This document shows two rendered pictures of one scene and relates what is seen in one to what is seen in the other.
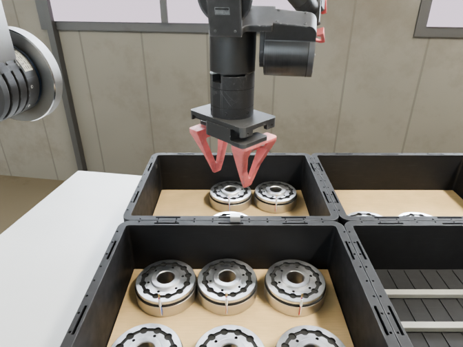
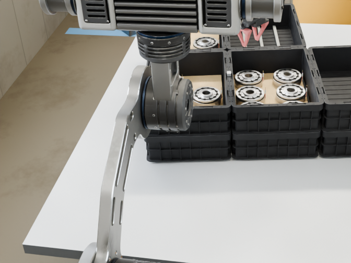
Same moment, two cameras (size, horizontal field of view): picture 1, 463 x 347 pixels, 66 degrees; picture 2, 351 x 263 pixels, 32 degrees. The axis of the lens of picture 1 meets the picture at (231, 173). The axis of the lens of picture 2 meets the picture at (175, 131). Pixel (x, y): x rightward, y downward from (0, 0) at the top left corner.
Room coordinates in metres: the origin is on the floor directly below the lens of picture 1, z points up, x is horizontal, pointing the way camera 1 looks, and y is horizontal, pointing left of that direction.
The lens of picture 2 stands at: (0.61, 1.87, 2.03)
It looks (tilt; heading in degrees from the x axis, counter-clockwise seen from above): 35 degrees down; 274
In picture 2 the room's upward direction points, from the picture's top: 4 degrees counter-clockwise
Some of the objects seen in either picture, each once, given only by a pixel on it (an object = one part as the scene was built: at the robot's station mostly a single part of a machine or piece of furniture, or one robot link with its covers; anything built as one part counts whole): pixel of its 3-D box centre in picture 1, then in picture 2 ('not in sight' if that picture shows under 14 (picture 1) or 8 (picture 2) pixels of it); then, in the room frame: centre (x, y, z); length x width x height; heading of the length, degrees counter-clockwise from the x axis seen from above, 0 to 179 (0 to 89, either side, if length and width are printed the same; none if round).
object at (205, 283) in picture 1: (227, 279); (249, 93); (0.46, 0.01, 0.86); 0.10 x 0.10 x 0.01
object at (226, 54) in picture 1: (237, 50); not in sight; (0.46, -0.01, 1.23); 0.07 x 0.06 x 0.07; 80
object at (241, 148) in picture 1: (240, 153); (254, 28); (0.45, -0.01, 1.10); 0.07 x 0.07 x 0.09; 44
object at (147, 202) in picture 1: (231, 204); (187, 93); (0.68, 0.00, 0.87); 0.40 x 0.30 x 0.11; 90
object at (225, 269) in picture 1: (227, 277); (249, 92); (0.46, 0.01, 0.86); 0.05 x 0.05 x 0.01
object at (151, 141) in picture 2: not in sight; (188, 117); (0.68, 0.00, 0.76); 0.40 x 0.30 x 0.12; 90
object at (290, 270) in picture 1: (295, 278); (248, 75); (0.46, -0.11, 0.86); 0.05 x 0.05 x 0.01
